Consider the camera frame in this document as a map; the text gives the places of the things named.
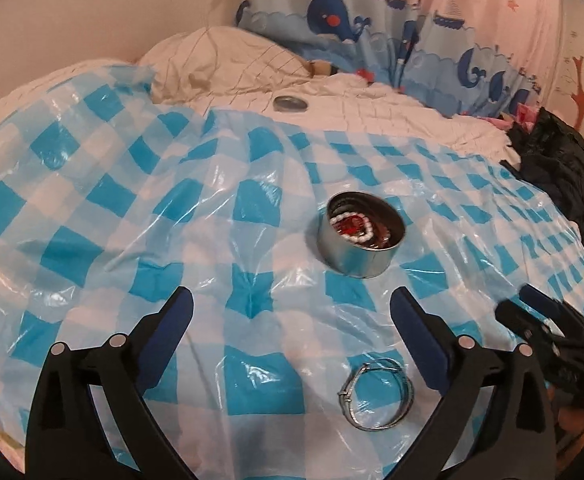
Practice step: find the blue checkered plastic sheet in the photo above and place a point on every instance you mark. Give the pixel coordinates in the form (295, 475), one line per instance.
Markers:
(147, 210)

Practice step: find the round metal tin lid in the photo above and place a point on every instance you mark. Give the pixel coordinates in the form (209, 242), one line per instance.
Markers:
(290, 104)

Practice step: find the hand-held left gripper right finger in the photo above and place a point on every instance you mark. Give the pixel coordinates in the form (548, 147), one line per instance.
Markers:
(416, 325)

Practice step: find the whale print curtain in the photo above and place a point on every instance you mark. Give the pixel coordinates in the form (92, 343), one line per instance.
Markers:
(361, 25)

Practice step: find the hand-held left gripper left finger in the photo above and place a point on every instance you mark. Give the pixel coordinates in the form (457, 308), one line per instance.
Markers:
(169, 320)

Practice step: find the pink cloth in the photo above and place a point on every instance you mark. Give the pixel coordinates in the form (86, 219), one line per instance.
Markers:
(519, 115)

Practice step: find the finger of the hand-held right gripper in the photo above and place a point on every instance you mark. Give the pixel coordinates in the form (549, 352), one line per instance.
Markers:
(521, 322)
(556, 310)

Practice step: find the black garment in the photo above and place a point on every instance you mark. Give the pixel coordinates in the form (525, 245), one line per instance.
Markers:
(556, 170)

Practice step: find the round metal tin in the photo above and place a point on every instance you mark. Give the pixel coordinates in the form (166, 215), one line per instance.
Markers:
(351, 260)

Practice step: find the white grid quilt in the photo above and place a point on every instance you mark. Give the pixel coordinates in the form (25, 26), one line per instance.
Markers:
(371, 105)

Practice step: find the silver bangle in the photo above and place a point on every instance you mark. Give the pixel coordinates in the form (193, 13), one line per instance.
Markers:
(405, 395)

